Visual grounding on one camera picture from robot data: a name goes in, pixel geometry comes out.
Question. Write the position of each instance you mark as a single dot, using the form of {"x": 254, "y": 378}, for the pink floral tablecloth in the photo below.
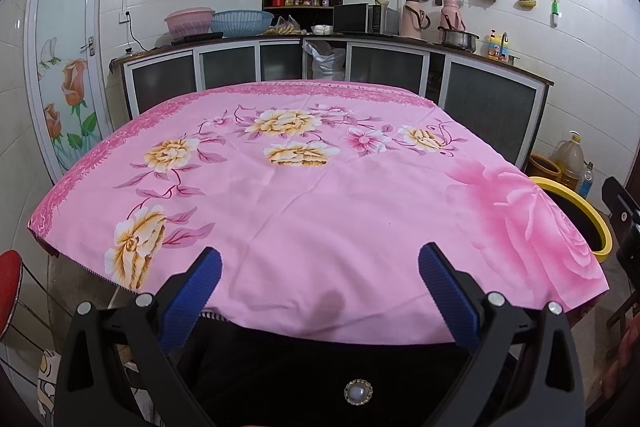
{"x": 325, "y": 217}

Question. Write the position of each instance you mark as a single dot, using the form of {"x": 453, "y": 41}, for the black induction cooker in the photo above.
{"x": 197, "y": 38}

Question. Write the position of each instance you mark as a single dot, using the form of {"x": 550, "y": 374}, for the yellow detergent bottle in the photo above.
{"x": 496, "y": 47}

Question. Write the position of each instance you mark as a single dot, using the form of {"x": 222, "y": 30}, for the glass door with flower print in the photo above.
{"x": 70, "y": 57}

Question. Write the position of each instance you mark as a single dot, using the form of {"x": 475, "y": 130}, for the black microwave oven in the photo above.
{"x": 357, "y": 19}

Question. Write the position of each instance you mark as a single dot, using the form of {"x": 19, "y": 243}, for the black bin with yellow rim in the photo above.
{"x": 575, "y": 217}

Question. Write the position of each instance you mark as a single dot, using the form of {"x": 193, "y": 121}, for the printed white bag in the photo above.
{"x": 50, "y": 387}

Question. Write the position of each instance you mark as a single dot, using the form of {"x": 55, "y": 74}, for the green white brush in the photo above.
{"x": 554, "y": 12}

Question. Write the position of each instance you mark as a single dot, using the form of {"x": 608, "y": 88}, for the steel cooking pot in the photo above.
{"x": 457, "y": 41}

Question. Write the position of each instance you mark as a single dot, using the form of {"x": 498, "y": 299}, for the pink plastic basin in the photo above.
{"x": 189, "y": 23}

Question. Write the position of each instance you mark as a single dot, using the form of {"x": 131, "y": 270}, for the white woven sack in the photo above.
{"x": 327, "y": 62}

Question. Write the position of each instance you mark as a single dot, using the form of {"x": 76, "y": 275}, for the large oil jug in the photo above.
{"x": 567, "y": 167}

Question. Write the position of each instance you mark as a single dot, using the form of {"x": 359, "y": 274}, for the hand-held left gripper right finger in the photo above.
{"x": 447, "y": 297}

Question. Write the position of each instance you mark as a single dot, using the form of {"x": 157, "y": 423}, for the blue plastic basket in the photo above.
{"x": 240, "y": 23}

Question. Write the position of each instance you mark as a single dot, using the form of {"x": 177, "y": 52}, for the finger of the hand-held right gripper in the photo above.
{"x": 620, "y": 207}

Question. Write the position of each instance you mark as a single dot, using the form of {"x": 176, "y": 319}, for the metal faucet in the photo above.
{"x": 505, "y": 38}

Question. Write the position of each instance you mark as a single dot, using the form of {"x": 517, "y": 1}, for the clear bag of snacks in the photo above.
{"x": 284, "y": 28}

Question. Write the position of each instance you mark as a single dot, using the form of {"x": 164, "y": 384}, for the person's right hand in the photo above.
{"x": 627, "y": 347}

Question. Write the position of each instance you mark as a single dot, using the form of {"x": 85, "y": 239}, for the wall power outlet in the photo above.
{"x": 124, "y": 17}

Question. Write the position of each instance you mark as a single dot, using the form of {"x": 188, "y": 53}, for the brown bucket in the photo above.
{"x": 542, "y": 167}

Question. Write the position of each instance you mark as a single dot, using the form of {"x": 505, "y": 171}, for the red round stool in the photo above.
{"x": 7, "y": 292}

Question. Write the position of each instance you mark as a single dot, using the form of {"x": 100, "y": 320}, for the blue plastic bottle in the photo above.
{"x": 586, "y": 184}

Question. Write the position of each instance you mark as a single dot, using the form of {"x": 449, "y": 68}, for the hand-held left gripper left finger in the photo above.
{"x": 192, "y": 297}

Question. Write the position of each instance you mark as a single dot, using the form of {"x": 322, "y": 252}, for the white buns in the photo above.
{"x": 322, "y": 29}

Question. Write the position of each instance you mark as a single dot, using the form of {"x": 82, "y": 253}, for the kitchen counter cabinet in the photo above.
{"x": 490, "y": 107}

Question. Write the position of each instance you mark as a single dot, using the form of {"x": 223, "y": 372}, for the pink thermos with dark lid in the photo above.
{"x": 412, "y": 19}

